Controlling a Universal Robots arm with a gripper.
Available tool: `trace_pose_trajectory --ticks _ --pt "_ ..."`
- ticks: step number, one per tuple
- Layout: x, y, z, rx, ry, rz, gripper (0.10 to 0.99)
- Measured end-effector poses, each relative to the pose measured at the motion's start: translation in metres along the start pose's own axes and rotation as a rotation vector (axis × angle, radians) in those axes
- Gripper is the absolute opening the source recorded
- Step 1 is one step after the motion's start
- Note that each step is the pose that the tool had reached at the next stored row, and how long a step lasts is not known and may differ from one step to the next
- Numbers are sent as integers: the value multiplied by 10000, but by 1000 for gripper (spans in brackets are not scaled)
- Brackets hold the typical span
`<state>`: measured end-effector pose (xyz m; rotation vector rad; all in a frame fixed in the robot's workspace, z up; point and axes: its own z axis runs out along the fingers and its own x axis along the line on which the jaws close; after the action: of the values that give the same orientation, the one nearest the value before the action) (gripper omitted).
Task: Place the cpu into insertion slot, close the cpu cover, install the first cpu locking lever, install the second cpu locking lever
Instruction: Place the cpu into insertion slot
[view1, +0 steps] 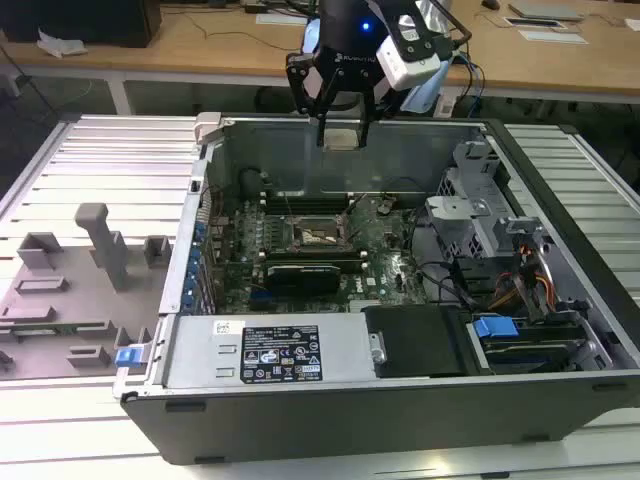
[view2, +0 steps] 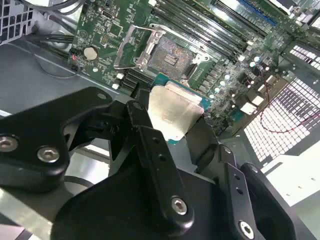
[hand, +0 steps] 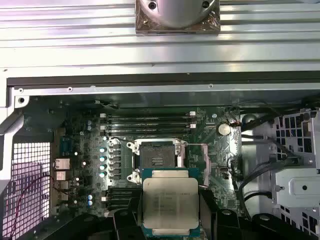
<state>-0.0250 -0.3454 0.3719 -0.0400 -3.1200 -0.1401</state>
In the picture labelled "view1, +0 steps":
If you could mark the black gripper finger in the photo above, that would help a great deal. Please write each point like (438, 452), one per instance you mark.
(305, 85)
(369, 112)

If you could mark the silver square CPU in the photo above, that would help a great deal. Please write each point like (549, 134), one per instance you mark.
(342, 139)

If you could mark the black RAM slot row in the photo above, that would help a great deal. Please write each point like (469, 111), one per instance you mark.
(305, 202)
(310, 256)

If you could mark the CPU socket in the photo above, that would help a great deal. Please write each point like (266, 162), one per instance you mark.
(317, 237)

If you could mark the blue expansion slot clip row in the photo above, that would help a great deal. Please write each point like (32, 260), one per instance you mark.
(192, 265)

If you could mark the black disk bay cover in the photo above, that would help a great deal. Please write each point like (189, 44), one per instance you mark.
(420, 340)

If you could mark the pale blue teach pendant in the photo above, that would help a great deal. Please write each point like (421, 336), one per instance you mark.
(425, 95)

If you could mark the white tag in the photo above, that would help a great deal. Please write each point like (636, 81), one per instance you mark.
(446, 105)

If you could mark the wooden desk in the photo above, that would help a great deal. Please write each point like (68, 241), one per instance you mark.
(225, 50)

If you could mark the black coin battery holder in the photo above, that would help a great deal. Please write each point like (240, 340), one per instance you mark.
(385, 206)

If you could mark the white case corner latch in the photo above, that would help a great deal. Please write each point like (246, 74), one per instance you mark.
(207, 125)

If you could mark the black rounded plastic part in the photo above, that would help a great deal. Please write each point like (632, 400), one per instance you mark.
(250, 182)

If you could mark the silver metal drive cage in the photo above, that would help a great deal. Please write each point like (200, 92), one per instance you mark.
(465, 220)

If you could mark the black computer mouse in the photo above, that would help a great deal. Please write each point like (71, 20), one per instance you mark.
(491, 4)

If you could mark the green motherboard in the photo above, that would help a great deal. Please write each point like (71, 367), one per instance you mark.
(385, 260)

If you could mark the black graphics card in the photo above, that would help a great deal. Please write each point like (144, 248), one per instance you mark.
(300, 281)

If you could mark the flat grey device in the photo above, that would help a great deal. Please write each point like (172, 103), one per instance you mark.
(545, 11)

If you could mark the black box on desk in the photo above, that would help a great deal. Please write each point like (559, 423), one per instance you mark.
(80, 20)

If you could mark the crumpled white paper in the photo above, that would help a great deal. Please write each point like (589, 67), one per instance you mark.
(60, 45)

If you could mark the blue disk carrier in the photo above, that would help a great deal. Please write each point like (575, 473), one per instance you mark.
(495, 327)

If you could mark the grey power supply unit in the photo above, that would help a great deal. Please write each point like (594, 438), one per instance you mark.
(200, 350)

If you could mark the hard disk in bay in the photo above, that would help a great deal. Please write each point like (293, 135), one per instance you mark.
(535, 352)

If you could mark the black open PC case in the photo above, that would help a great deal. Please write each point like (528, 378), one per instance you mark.
(350, 425)

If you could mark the grey parts rack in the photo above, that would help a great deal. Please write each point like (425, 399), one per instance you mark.
(75, 300)

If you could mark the blue case latch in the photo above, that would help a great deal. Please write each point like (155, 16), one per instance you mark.
(127, 356)

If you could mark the green RAM stick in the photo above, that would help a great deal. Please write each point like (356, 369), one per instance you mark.
(45, 330)

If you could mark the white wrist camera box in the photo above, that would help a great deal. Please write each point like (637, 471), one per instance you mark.
(407, 62)

